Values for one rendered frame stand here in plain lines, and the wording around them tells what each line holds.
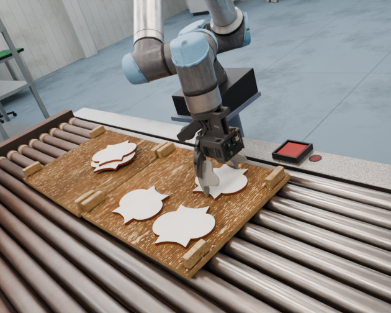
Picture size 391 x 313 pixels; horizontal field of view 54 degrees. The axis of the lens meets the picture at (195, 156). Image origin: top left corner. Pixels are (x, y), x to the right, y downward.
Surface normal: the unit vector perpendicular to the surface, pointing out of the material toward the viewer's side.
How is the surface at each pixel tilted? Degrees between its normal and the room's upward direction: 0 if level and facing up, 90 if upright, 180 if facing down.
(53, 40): 90
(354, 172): 0
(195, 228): 0
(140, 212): 0
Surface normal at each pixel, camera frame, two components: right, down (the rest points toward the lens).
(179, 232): -0.27, -0.84
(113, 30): 0.71, 0.15
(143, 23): -0.25, -0.40
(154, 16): 0.44, -0.40
